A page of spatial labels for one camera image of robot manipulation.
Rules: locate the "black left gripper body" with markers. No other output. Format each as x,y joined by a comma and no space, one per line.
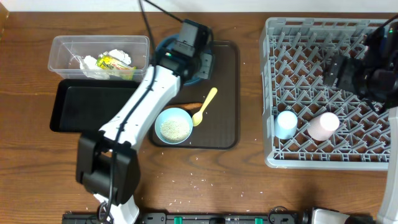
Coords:
206,64

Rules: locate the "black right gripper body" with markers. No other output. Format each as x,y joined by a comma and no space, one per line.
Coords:
353,78

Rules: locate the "pink plastic cup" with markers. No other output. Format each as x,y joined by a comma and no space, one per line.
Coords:
323,126

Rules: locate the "light blue plastic cup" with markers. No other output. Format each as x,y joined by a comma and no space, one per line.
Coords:
285,125

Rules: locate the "colourful snack wrapper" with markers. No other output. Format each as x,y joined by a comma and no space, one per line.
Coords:
115,67

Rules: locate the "white paper napkin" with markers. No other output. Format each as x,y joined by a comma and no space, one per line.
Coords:
88,64

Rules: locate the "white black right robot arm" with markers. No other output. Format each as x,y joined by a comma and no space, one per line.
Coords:
373,79

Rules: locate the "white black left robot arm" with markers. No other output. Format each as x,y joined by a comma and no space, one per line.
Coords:
107,161

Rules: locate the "grey plastic dishwasher rack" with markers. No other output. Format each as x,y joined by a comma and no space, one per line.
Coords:
293,54

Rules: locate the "clear plastic waste bin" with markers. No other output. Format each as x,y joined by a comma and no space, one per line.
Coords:
66,48

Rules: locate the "orange brown food piece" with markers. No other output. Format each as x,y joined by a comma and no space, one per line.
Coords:
189,106

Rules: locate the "dark blue plate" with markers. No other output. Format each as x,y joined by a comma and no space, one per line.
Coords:
168,43

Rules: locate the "yellow plastic spoon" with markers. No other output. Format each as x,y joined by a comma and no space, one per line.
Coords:
197,118

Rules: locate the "dark brown serving tray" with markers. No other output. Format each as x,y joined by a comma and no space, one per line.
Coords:
221,122

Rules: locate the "light blue bowl with rice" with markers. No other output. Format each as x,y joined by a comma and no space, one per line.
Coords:
173,126

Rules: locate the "black rectangular tray bin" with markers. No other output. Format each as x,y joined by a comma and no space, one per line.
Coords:
84,105

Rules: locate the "black rail at table edge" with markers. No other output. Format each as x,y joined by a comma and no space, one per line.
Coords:
278,214

